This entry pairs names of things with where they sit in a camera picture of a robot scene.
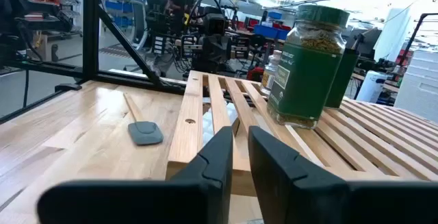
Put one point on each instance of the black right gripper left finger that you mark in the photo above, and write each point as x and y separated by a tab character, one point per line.
191	196

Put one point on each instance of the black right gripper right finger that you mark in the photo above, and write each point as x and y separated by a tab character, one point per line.
308	200

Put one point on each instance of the small glass jar cork lid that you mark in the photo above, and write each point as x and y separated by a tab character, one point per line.
270	73

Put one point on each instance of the green black pepper tin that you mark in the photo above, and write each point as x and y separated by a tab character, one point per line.
342	80

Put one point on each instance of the wooden slatted shelf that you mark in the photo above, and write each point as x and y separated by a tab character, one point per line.
188	131

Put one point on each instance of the blue storage bin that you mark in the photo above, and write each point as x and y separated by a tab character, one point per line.
267	31

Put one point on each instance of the person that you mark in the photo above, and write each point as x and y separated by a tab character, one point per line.
178	1

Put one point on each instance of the white ice cube tray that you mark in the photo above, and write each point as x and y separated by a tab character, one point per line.
207	128

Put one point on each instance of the grey rounded square pad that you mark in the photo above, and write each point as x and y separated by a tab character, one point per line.
145	133

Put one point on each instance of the grey office chair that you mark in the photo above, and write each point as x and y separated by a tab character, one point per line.
138	25

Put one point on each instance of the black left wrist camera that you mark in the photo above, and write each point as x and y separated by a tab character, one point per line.
215	23

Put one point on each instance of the black aluminium table frame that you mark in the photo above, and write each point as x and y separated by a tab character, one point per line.
90	28

